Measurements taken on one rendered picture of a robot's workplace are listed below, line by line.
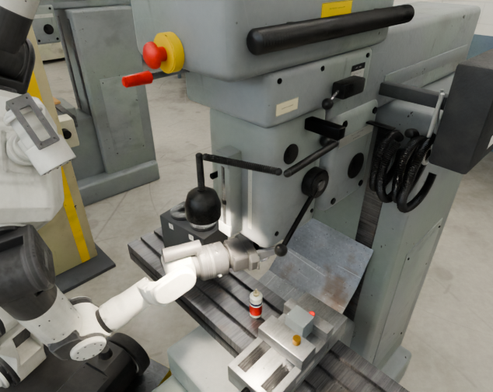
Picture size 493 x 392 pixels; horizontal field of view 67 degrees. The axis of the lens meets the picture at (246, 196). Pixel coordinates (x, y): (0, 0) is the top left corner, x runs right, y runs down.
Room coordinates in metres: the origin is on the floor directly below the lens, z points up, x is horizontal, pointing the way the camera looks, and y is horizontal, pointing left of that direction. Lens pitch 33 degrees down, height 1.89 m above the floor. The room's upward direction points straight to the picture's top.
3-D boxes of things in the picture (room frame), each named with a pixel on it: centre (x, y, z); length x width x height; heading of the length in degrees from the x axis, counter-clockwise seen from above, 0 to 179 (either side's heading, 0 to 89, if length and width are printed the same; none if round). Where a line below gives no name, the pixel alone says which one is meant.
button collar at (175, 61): (0.61, 0.12, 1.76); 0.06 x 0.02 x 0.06; 44
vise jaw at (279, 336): (0.63, -0.11, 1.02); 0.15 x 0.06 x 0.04; 47
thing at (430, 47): (1.12, -0.40, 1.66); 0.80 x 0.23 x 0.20; 134
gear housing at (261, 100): (0.80, -0.07, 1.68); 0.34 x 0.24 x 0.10; 134
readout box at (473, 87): (0.74, -0.49, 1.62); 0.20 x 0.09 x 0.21; 134
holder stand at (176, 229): (1.05, 0.19, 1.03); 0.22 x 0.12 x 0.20; 52
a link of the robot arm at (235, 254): (0.74, 0.04, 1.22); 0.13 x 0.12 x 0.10; 23
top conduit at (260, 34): (0.69, -0.17, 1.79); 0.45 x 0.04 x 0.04; 134
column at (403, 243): (1.20, -0.48, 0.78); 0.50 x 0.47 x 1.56; 134
